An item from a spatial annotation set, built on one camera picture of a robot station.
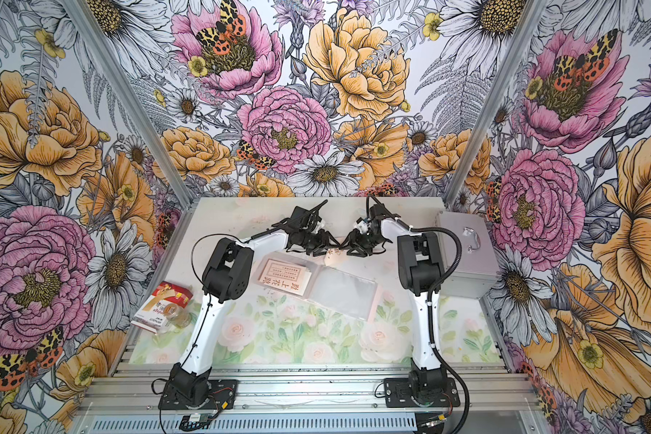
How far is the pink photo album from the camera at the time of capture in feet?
3.06

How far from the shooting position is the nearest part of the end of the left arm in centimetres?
89

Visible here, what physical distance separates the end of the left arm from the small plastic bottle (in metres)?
0.39

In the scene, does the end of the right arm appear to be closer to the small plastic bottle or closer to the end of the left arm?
the end of the left arm

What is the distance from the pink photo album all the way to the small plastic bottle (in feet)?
0.83

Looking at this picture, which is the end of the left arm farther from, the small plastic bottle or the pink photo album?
the small plastic bottle

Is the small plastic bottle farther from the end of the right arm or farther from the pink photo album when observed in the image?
the end of the right arm

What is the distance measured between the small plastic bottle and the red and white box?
15 mm

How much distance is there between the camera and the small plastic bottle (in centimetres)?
81

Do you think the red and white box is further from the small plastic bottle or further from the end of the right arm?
the end of the right arm

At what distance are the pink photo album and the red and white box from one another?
268mm

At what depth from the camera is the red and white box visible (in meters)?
0.85
